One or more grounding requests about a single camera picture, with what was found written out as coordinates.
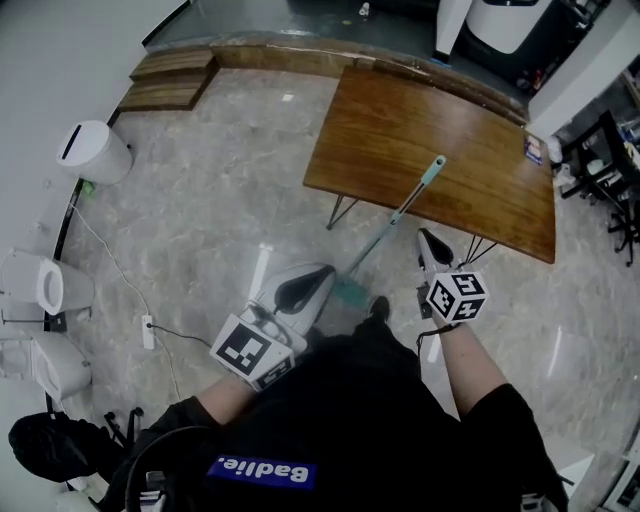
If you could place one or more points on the person's black t-shirt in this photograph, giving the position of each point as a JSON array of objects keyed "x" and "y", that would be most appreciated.
[{"x": 350, "y": 425}]

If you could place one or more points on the wooden steps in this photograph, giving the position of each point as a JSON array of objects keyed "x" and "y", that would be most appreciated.
[{"x": 165, "y": 80}]

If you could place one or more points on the blue and white card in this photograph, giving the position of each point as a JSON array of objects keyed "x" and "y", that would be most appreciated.
[{"x": 534, "y": 150}]

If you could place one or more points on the small green object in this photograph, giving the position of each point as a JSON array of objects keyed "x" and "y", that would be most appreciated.
[{"x": 88, "y": 188}]

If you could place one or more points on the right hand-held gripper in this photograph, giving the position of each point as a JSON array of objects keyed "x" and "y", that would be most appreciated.
[{"x": 455, "y": 297}]

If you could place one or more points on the wooden platform edge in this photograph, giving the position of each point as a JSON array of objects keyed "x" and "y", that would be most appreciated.
[{"x": 280, "y": 55}]

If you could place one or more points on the white power strip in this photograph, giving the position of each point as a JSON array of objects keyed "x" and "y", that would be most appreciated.
[{"x": 148, "y": 334}]

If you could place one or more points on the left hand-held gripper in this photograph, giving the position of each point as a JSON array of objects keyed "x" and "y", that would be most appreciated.
[{"x": 245, "y": 350}]

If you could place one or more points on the teal mop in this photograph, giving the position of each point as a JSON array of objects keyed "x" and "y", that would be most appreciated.
[{"x": 352, "y": 295}]

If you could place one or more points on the white machine with black frame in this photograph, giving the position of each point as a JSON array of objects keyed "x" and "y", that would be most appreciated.
[{"x": 500, "y": 25}]

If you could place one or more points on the person's right forearm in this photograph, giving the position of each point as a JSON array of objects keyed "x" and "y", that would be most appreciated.
[{"x": 465, "y": 365}]

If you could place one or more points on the person's left forearm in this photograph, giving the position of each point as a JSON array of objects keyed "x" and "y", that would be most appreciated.
[{"x": 225, "y": 400}]

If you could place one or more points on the black office desk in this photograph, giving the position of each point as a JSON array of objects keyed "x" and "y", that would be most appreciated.
[{"x": 607, "y": 135}]

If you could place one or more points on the person's black shoe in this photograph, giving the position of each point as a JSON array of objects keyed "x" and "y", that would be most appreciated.
[{"x": 380, "y": 309}]

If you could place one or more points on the small white bottle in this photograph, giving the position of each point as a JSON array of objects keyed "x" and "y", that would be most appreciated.
[{"x": 364, "y": 10}]

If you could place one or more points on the white bin with slot lid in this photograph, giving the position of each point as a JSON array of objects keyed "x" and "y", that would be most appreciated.
[{"x": 105, "y": 160}]

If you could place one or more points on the white toilet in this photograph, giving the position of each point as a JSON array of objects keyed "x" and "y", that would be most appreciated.
[{"x": 60, "y": 365}]

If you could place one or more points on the person's black trousers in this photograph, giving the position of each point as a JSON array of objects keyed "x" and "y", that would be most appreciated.
[{"x": 385, "y": 345}]

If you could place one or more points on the black office chair with jacket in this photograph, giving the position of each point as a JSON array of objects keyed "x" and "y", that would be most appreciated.
[{"x": 50, "y": 445}]

